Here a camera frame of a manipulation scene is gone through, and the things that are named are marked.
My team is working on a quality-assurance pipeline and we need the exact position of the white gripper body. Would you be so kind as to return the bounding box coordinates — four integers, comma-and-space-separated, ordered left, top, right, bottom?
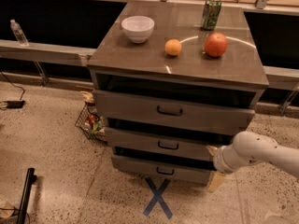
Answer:
213, 145, 241, 174

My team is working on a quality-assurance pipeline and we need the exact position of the grey drawer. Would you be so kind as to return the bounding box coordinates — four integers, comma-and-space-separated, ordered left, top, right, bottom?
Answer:
93, 90, 255, 135
111, 155, 214, 185
105, 126, 232, 161

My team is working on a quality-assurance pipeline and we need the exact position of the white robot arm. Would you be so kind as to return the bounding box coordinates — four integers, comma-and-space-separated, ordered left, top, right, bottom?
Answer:
207, 132, 299, 192

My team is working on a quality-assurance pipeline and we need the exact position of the grey top drawer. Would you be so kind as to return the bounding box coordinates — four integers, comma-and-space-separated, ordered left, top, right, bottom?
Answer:
93, 90, 255, 135

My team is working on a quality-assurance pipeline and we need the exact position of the grey drawer cabinet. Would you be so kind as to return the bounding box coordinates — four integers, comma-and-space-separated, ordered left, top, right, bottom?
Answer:
88, 2, 268, 171

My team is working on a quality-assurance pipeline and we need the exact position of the grey bottom drawer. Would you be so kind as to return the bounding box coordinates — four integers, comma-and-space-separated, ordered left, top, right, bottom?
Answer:
111, 155, 214, 185

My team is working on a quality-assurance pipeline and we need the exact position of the blue tape cross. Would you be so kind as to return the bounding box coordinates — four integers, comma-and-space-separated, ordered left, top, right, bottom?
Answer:
143, 177, 173, 219

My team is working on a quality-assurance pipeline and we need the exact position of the red apple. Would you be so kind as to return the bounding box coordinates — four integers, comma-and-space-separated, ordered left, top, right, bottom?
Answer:
204, 33, 228, 57

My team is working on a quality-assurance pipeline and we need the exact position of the small orange fruit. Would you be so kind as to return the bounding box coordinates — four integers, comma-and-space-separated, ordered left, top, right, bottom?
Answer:
164, 39, 181, 56

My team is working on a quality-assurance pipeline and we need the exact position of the white bowl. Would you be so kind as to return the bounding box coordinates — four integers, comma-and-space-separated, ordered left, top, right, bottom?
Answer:
121, 16, 155, 44

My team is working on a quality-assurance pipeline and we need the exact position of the green soda can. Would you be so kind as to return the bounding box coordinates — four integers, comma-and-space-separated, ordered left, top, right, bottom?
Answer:
201, 0, 221, 31

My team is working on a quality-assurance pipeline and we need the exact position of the black metal bar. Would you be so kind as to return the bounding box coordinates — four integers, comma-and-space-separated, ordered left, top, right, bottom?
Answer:
16, 168, 36, 224

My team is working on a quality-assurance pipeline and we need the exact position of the clear plastic water bottle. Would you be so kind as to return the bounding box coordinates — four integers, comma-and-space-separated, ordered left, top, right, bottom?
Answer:
10, 20, 29, 47

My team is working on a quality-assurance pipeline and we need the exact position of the wire basket with snacks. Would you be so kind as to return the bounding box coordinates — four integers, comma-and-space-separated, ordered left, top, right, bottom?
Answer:
75, 91, 107, 142

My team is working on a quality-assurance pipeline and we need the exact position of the black power adapter with cable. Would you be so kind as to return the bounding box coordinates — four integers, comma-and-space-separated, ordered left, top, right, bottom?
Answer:
0, 71, 26, 110

